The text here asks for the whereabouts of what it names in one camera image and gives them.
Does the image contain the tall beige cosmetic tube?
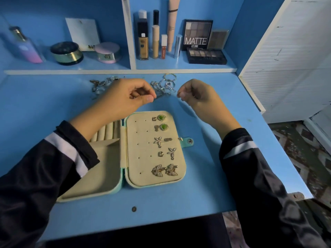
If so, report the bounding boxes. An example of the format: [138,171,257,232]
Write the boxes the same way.
[167,0,182,53]

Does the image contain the black and gold round jar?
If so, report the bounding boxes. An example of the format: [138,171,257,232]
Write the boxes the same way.
[50,41,84,66]

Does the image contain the purple perfume bottle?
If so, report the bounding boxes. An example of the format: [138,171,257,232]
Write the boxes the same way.
[9,26,44,64]

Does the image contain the gold butterfly earring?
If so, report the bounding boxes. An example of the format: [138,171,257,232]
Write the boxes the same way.
[152,165,166,177]
[165,164,178,177]

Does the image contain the open black eyeshadow palette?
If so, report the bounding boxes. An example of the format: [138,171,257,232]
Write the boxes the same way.
[181,19,228,65]

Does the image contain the white cabinet panel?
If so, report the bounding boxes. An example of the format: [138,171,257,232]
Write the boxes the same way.
[238,0,331,124]

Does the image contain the pile of silver rings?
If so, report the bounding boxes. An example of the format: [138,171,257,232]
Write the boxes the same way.
[150,73,178,99]

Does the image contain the small brown eyeshadow palette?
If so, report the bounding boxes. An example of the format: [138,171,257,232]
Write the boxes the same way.
[207,29,230,50]

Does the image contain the beige concealer tube black cap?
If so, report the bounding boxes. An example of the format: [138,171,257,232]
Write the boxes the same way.
[152,9,160,59]

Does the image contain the teal jewelry box beige lining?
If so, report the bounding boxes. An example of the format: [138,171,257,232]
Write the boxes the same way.
[56,111,194,203]

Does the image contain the silver lipstick tube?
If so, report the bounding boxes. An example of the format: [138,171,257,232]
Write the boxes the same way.
[173,34,183,59]

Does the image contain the person's right forearm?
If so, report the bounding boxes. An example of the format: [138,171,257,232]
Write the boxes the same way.
[204,108,329,248]

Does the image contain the pink round powder jar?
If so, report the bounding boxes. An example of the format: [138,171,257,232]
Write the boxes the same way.
[94,42,122,64]

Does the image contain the person's right hand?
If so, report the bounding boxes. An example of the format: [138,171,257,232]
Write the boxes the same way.
[177,79,230,124]

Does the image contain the person's left hand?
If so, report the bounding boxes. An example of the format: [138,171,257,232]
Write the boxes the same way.
[101,79,157,120]

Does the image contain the pile of silver chains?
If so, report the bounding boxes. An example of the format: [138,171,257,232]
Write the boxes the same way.
[89,76,121,100]

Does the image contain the foundation bottle with white cap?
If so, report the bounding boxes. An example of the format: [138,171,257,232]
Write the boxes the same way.
[136,9,149,61]

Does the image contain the blue shelf unit white edges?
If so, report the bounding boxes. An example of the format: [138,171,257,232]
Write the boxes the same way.
[0,0,267,76]

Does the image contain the person's left forearm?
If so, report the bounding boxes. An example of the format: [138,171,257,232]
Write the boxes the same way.
[0,93,125,248]

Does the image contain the person's black trousers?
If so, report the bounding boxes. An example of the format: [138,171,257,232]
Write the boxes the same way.
[39,213,232,248]

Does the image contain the white card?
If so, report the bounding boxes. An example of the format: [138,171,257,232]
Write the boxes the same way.
[65,18,101,52]

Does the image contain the red lip gloss white cap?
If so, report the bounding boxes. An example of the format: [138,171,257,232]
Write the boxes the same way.
[161,34,168,60]

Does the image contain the patterned rug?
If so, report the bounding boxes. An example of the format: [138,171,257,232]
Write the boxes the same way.
[223,121,331,248]

